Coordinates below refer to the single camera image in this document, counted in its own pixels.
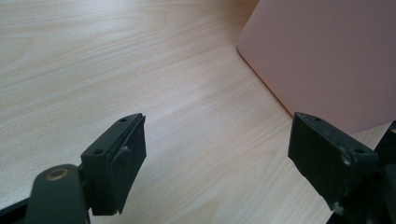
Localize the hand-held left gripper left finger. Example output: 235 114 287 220
79 112 148 217

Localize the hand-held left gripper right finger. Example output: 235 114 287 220
287 111 380 213

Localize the pink flat board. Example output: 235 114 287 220
236 0 396 136

